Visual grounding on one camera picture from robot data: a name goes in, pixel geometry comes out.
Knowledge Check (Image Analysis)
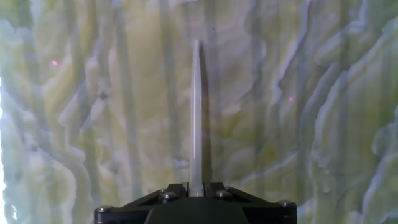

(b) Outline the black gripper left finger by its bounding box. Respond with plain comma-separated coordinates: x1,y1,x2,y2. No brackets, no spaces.
94,182,190,224

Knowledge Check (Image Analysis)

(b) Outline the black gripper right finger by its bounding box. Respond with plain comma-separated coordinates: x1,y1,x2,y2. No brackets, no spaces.
203,182,298,224

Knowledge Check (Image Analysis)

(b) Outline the green marble pattern mat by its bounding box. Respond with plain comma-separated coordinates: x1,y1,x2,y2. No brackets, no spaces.
0,0,398,224

